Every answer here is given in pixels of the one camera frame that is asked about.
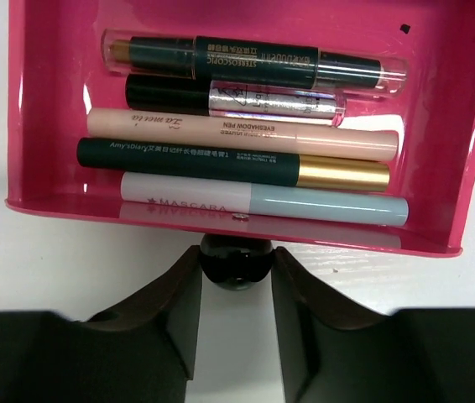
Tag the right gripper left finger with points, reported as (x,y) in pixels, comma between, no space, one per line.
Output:
(143,349)

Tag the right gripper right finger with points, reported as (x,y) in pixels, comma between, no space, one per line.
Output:
(333,349)

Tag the white and blue pen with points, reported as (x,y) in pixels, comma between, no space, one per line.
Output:
(256,199)

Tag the dark teal gold pencil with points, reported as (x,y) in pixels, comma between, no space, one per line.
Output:
(259,167)

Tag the pink slim pencil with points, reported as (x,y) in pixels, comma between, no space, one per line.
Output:
(240,133)

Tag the silver glitter tube black cap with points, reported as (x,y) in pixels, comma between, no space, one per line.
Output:
(234,100)

